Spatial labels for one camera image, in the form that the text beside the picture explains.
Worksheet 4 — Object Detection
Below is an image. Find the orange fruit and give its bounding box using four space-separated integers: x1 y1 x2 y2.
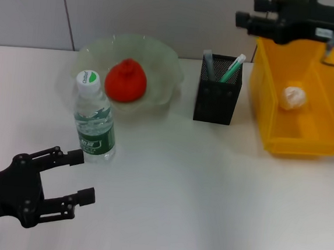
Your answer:
103 56 150 106

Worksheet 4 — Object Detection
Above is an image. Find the white paper ball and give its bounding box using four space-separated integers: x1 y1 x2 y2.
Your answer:
278 84 310 112

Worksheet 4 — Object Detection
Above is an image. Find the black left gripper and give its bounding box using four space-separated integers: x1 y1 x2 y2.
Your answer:
0 141 100 235

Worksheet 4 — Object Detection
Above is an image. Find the clear green-label water bottle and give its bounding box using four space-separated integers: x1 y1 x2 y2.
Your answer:
69 69 124 166

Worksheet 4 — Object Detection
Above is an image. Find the black mesh pen holder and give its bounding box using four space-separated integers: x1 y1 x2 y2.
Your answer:
192 51 245 126

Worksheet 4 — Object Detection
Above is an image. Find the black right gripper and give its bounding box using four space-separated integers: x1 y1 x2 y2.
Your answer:
233 0 334 49

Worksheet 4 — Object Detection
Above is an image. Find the green glass fruit plate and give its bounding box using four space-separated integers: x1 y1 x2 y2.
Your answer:
68 28 189 123

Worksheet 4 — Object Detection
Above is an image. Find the yellow plastic bin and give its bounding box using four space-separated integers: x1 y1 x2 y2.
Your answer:
242 34 334 163

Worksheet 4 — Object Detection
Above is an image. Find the grey marker pen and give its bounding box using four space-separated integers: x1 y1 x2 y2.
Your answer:
200 48 220 82

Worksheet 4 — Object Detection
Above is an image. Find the green pen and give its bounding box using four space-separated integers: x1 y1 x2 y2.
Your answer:
219 51 247 85

